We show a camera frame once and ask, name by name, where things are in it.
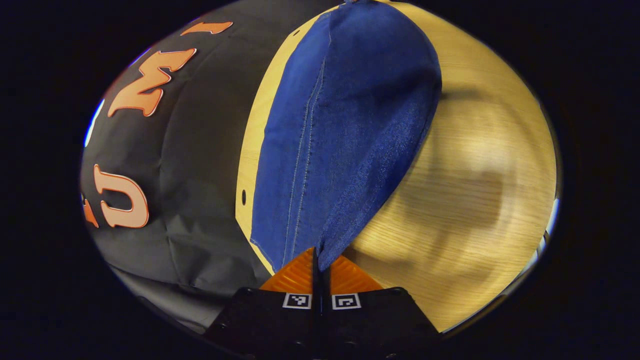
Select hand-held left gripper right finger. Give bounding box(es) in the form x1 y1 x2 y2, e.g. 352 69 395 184
320 255 441 360

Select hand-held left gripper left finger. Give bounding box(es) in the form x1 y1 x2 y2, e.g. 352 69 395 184
205 247 321 360

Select blue denim jeans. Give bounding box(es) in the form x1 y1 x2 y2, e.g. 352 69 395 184
250 0 443 273

